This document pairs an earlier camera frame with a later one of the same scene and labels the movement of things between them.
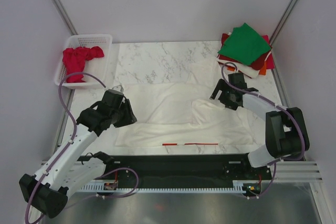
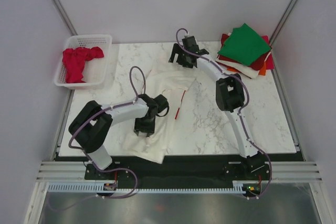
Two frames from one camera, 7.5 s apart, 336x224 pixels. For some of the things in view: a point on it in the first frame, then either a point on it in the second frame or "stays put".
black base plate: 181,170 stays put
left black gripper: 129,117 → 149,129
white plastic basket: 96,70 stays put
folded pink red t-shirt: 270,63 stays put
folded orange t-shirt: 262,71 stays put
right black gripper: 229,104 → 177,49
